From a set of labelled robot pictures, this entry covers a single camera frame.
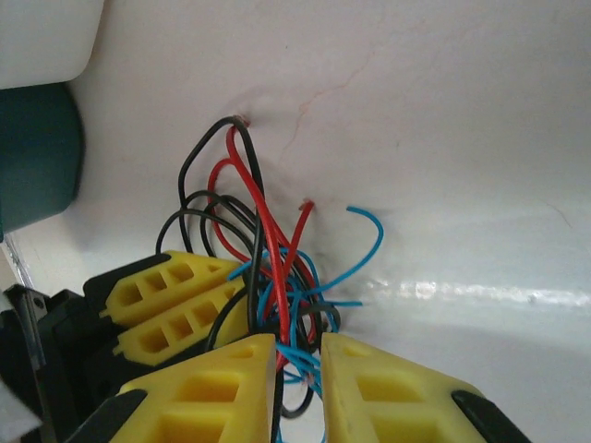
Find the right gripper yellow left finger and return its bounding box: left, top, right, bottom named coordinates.
left=64, top=334, right=279, bottom=443

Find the blue cable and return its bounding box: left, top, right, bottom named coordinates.
left=258, top=206, right=385, bottom=324
left=228, top=248, right=364, bottom=443

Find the dark green plastic bin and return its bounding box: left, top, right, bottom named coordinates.
left=0, top=85, right=88, bottom=234

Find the white plastic bin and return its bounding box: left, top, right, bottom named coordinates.
left=0, top=0, right=106, bottom=90

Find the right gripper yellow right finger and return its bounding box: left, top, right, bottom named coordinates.
left=320, top=333, right=532, bottom=443

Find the black cable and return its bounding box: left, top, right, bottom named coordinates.
left=177, top=117, right=264, bottom=338
left=155, top=188, right=343, bottom=419

